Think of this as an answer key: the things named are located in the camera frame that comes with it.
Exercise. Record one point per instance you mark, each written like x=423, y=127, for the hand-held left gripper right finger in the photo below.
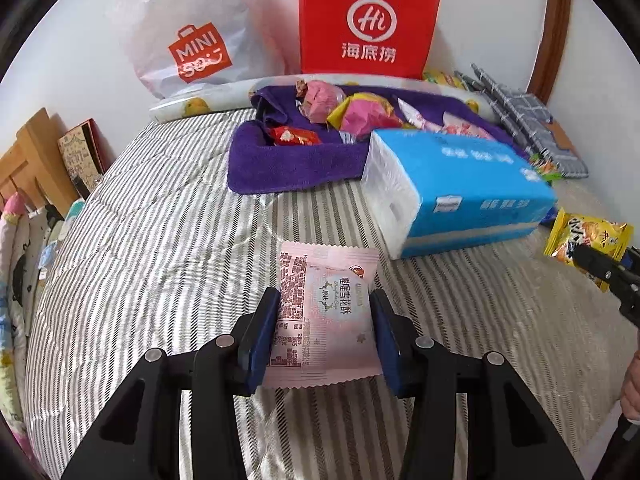
x=387, y=340

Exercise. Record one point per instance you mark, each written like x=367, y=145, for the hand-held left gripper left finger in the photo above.
x=260, y=340

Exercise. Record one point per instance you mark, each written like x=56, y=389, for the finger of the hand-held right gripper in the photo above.
x=634, y=260
x=595, y=267

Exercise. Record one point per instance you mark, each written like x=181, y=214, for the yellow snack packet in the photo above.
x=580, y=232

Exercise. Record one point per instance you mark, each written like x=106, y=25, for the pale pink snack packet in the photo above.
x=325, y=310

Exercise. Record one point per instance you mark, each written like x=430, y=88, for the purple towel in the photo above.
x=300, y=165

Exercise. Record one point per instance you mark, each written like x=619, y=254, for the long white pink snack packet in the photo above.
x=467, y=131

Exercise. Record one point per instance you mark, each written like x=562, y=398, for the small red snack packet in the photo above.
x=295, y=136

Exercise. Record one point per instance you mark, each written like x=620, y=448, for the pink yellow snack bag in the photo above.
x=370, y=115

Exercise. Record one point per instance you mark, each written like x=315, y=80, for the strawberry print snack packet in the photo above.
x=417, y=115

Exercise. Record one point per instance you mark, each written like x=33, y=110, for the pink plastic bag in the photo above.
x=322, y=100

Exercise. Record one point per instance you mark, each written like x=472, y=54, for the small cartoon snack cup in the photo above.
x=301, y=88

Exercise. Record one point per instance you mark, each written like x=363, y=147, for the person's right hand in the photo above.
x=632, y=385

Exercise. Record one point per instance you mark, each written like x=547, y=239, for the small blue snack packet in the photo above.
x=548, y=216

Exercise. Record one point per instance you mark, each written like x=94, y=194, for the green snack bag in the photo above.
x=547, y=167

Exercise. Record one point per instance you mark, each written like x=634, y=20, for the blue tissue pack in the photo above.
x=475, y=195

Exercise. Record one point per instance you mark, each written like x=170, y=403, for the grey striped quilt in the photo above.
x=150, y=235

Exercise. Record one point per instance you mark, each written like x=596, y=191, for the grey checked folded cloth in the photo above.
x=520, y=105

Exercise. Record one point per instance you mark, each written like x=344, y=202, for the white pillow with black print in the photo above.
x=35, y=260

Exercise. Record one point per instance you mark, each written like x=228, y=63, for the fruit print rolled mat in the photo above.
x=200, y=102

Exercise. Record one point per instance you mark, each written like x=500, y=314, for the yellow chips bag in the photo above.
x=440, y=77

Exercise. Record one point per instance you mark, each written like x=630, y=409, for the colourful striped pillow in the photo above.
x=10, y=285

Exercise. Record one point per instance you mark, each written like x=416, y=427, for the patterned book box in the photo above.
x=80, y=155

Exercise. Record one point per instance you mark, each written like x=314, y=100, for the wooden headboard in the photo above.
x=35, y=150

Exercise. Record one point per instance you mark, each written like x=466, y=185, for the red paper bag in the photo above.
x=325, y=35

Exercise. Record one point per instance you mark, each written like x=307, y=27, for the white plastic bag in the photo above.
x=165, y=10

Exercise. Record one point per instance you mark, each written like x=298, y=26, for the brown wooden door frame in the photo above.
x=552, y=35

